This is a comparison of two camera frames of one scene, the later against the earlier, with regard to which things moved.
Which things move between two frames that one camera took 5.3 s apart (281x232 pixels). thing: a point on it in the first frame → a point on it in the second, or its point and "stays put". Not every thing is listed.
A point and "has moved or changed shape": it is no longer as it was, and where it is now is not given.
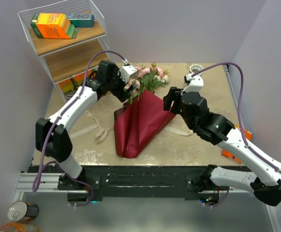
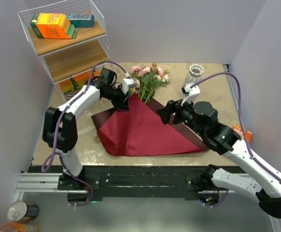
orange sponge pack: (52, 25) stays put
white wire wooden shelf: (70, 38) stays put
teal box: (81, 20) stays put
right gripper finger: (170, 97) → (164, 113)
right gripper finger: (176, 108) → (178, 119)
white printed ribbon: (103, 134) → (85, 123)
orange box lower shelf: (66, 86) stays put
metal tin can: (22, 211) stays put
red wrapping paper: (135, 124) has moved or changed shape
